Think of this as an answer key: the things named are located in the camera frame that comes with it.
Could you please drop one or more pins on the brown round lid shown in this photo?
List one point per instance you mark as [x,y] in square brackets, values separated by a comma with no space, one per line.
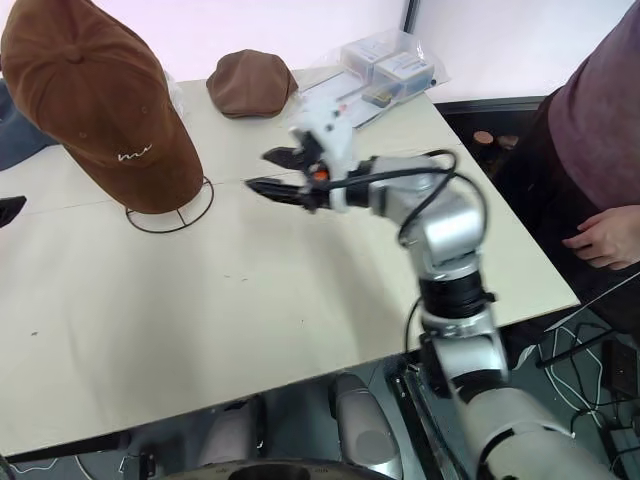
[482,136]
[508,142]

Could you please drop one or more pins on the dark round robot waist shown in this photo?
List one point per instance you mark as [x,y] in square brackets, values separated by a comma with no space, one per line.
[280,471]

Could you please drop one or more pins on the black floor box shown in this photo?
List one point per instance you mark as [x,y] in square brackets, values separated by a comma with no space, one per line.
[622,367]

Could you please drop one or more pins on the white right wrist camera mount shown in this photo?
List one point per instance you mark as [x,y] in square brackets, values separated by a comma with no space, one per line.
[334,131]

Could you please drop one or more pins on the white paper sheet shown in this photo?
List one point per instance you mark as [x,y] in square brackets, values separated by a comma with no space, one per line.
[362,112]

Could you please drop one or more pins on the dark vertical post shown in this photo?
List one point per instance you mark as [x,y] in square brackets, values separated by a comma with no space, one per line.
[411,14]

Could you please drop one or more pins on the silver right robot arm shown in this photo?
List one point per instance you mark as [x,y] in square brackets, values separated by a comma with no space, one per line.
[450,225]

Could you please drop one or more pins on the clear plastic bag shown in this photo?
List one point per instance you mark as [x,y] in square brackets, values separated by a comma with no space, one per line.
[400,45]

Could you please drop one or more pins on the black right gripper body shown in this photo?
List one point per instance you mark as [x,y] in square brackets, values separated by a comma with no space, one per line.
[314,155]

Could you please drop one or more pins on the small blue yellow box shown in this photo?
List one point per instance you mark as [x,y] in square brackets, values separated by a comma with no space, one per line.
[378,96]

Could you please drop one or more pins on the person's bare hand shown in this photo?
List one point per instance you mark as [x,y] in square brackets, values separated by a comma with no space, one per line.
[607,240]

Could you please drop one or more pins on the brown flat cap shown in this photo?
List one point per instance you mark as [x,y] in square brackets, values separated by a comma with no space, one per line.
[250,85]

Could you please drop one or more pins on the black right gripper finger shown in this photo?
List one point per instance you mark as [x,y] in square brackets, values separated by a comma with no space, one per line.
[277,190]
[284,156]

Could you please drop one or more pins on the black metal rail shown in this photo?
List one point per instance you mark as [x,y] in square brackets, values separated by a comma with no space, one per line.
[425,415]

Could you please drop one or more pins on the person in purple shirt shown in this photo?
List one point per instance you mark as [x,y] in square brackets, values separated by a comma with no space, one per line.
[600,125]

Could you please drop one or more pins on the brown baseball cap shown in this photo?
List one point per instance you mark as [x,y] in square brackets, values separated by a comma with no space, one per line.
[95,105]

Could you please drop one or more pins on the silver rounded robot leg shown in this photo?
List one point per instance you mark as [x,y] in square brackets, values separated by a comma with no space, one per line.
[365,425]
[230,435]

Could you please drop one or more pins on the white cardboard box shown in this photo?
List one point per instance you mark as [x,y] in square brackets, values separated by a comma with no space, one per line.
[367,56]
[405,70]

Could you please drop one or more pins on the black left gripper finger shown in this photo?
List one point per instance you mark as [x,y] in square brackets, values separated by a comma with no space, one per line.
[10,207]

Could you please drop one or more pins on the black side table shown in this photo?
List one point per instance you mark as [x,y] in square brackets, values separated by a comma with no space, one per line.
[480,115]

